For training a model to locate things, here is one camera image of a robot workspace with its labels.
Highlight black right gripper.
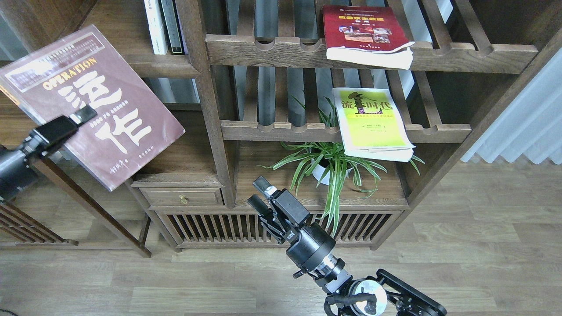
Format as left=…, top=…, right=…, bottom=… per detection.
left=248, top=176, right=339, bottom=279

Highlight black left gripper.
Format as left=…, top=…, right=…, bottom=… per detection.
left=0, top=104, right=97, bottom=202

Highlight maroon book white characters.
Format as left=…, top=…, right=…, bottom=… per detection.
left=0, top=25, right=185, bottom=191

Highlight yellow green book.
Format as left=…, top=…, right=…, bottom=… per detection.
left=332, top=87, right=415, bottom=162

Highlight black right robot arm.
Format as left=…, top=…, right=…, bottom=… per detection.
left=248, top=176, right=447, bottom=316

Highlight red book on top shelf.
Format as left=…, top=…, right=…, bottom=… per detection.
left=322, top=5, right=414, bottom=70

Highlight white plant pot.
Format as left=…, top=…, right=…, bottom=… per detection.
left=312, top=157, right=353, bottom=185

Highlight green spider plant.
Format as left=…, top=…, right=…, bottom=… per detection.
left=270, top=88, right=421, bottom=235

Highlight brass drawer knob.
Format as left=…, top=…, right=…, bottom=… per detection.
left=179, top=195, right=189, bottom=205

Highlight white upright book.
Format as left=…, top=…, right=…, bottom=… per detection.
left=143, top=0, right=169, bottom=55

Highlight dark green upright book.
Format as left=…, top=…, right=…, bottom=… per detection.
left=160, top=0, right=185, bottom=55

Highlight dark wooden bookshelf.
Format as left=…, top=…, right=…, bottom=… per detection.
left=1, top=0, right=561, bottom=252

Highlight white curtain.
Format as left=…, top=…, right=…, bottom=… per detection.
left=461, top=50, right=562, bottom=165

